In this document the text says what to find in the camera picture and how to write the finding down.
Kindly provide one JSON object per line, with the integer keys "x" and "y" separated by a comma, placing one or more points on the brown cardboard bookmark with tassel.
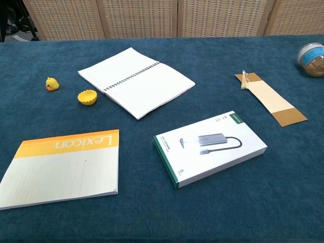
{"x": 273, "y": 100}

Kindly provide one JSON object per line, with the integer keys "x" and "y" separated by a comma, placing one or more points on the black tripod stand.
{"x": 6, "y": 20}

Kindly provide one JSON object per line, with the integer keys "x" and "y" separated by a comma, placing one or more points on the glass jar with blue label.
{"x": 312, "y": 62}

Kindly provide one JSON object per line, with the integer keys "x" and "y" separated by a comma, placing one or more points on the dark blue tablecloth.
{"x": 162, "y": 215}

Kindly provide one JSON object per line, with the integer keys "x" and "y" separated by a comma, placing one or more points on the Lexicon yellow white notepad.
{"x": 63, "y": 172}

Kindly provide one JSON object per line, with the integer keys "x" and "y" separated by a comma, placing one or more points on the yellow round cap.
{"x": 87, "y": 98}

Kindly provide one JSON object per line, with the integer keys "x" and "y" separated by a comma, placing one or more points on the white USB hub box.
{"x": 212, "y": 152}

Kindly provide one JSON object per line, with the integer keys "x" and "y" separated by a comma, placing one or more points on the woven wicker folding screen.
{"x": 141, "y": 17}

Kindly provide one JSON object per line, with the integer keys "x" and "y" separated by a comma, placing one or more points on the open white spiral notebook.
{"x": 141, "y": 86}

